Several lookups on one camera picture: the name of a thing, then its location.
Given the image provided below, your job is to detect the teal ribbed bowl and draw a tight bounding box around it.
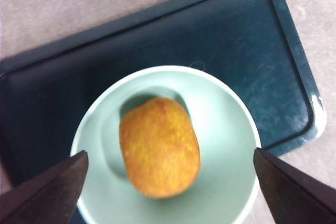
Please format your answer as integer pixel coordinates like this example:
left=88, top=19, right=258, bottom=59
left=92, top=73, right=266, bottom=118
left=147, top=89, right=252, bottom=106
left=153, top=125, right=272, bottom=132
left=70, top=65, right=262, bottom=224

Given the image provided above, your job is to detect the dark green rectangular tray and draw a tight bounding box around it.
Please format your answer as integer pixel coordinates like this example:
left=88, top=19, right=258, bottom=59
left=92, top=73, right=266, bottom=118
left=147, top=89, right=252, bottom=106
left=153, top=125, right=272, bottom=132
left=0, top=0, right=328, bottom=224

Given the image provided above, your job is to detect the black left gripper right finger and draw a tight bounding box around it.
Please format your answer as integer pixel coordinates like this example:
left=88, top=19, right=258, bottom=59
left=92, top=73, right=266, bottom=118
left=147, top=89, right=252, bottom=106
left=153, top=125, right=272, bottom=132
left=253, top=148, right=336, bottom=224

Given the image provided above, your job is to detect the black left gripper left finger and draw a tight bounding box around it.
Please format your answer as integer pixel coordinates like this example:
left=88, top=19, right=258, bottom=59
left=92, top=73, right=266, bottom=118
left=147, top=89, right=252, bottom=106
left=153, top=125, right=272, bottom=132
left=0, top=150, right=89, bottom=224

